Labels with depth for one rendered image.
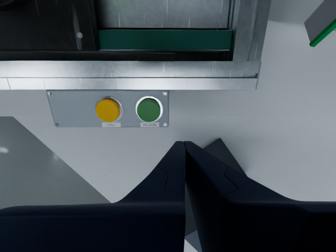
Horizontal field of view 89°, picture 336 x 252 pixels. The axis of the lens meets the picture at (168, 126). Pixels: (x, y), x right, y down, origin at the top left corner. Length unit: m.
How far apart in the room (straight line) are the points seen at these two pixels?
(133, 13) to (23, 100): 0.32
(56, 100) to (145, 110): 0.16
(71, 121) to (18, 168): 1.65
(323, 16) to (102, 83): 0.31
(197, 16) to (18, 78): 0.31
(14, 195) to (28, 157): 0.47
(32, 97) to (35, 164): 1.41
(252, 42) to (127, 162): 0.38
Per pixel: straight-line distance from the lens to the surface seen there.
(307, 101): 0.52
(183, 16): 0.34
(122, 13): 0.35
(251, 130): 0.48
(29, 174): 1.97
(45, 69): 0.35
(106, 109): 0.31
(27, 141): 1.79
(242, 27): 0.32
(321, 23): 0.30
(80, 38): 0.31
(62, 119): 0.36
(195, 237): 0.33
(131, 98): 0.30
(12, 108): 0.54
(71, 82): 0.33
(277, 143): 0.53
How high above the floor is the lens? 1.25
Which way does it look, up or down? 69 degrees down
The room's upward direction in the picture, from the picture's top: 179 degrees clockwise
